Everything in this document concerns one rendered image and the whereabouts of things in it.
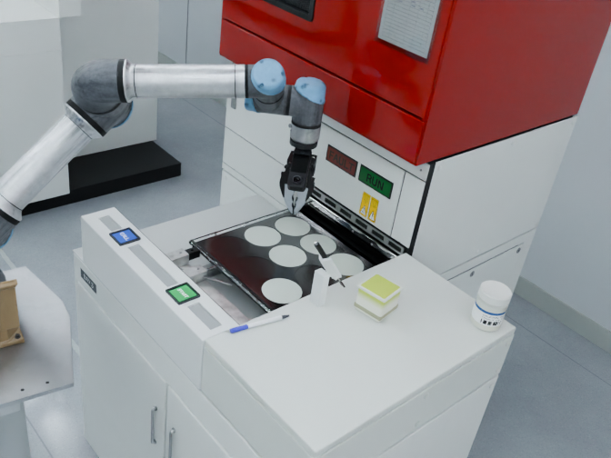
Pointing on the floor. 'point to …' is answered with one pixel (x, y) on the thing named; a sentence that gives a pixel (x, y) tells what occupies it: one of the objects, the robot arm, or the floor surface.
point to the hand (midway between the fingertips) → (293, 210)
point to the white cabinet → (182, 410)
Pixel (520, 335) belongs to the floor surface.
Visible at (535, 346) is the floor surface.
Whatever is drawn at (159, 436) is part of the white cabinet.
